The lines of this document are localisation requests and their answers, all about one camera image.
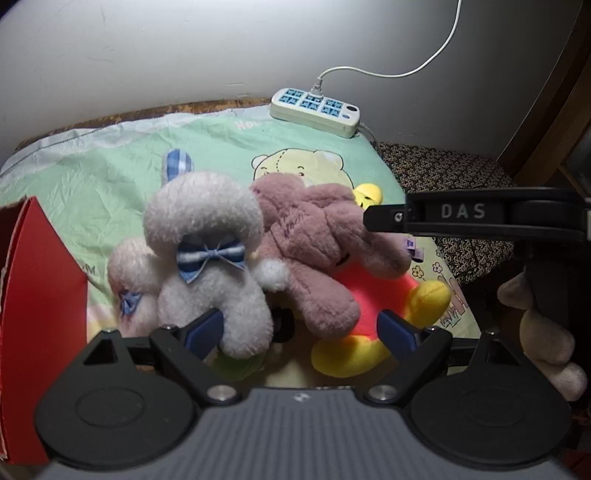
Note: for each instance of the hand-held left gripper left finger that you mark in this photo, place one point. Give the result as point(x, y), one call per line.
point(205, 330)

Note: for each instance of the green cartoon printed blanket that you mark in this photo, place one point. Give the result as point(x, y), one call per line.
point(115, 161)

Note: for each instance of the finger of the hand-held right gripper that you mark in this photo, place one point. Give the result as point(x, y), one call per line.
point(385, 218)

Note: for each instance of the yellow plush tiger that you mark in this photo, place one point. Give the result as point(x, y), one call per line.
point(369, 300)

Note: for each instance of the dark floral cloth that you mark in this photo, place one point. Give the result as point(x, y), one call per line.
point(438, 166)

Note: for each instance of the wooden door frame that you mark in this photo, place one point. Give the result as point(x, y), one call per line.
point(554, 129)

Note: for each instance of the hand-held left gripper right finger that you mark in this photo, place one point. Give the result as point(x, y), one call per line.
point(395, 334)

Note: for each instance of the beige plush toy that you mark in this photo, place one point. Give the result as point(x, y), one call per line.
point(545, 346)

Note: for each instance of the mauve plush teddy bear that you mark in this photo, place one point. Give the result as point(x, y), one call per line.
point(314, 230)

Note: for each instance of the white power strip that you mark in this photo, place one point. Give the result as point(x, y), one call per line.
point(314, 113)

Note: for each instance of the red cardboard box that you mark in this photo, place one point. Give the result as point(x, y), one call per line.
point(41, 323)

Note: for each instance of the wooden bed frame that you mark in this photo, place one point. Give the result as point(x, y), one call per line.
point(207, 106)

